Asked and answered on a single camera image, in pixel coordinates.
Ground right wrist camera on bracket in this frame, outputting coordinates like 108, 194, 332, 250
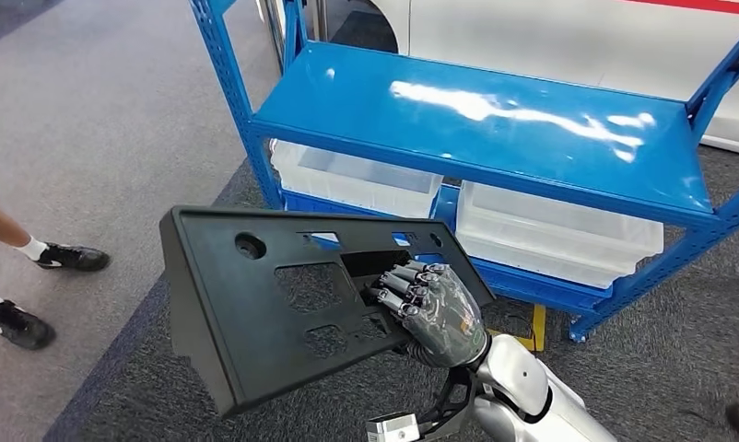
366, 366, 477, 442

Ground yellow floor tape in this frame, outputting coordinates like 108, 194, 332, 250
488, 305, 547, 354

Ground black plastic plate bracket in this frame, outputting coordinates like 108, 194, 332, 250
158, 205, 496, 419

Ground white car with red stripe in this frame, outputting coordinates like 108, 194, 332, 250
256, 0, 739, 158

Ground blue metal shelf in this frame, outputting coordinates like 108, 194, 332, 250
189, 0, 739, 344

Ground person's black shoe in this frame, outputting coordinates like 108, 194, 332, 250
34, 242, 111, 273
0, 299, 57, 352

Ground white plastic bin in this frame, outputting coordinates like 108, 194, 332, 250
454, 180, 665, 290
270, 138, 444, 219

